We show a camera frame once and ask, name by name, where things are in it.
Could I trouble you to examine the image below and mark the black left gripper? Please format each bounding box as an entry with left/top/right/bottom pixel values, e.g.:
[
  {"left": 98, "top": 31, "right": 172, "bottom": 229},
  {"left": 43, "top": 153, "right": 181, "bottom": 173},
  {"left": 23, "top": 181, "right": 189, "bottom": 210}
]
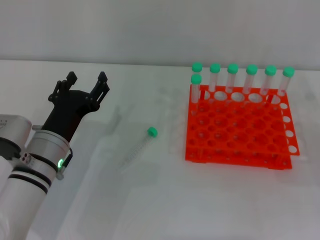
[{"left": 41, "top": 71, "right": 111, "bottom": 145}]

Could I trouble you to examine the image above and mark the clear test tube green cap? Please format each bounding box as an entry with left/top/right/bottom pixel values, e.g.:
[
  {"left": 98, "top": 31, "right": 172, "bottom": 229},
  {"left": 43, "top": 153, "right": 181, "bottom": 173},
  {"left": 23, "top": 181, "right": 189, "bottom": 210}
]
[
  {"left": 259, "top": 65, "right": 277, "bottom": 97},
  {"left": 275, "top": 66, "right": 296, "bottom": 99},
  {"left": 191, "top": 61, "right": 203, "bottom": 76},
  {"left": 242, "top": 64, "right": 259, "bottom": 96},
  {"left": 224, "top": 63, "right": 239, "bottom": 95},
  {"left": 119, "top": 126, "right": 159, "bottom": 174},
  {"left": 190, "top": 73, "right": 203, "bottom": 114},
  {"left": 209, "top": 63, "right": 222, "bottom": 95}
]

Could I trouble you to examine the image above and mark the orange test tube rack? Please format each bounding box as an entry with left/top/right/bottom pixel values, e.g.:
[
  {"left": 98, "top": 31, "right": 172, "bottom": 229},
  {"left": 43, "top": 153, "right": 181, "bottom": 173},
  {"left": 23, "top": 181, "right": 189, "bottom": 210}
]
[{"left": 184, "top": 84, "right": 301, "bottom": 171}]

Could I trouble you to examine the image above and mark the grey black connector plug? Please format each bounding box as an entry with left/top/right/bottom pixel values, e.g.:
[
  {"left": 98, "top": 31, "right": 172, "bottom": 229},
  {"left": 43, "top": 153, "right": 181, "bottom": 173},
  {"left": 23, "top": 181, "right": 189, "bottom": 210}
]
[{"left": 56, "top": 148, "right": 74, "bottom": 181}]

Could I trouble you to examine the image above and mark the silver black wrist camera box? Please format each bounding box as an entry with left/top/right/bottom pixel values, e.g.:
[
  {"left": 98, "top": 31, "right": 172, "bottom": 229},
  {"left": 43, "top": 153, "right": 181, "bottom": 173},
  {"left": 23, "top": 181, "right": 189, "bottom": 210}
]
[{"left": 0, "top": 114, "right": 34, "bottom": 161}]

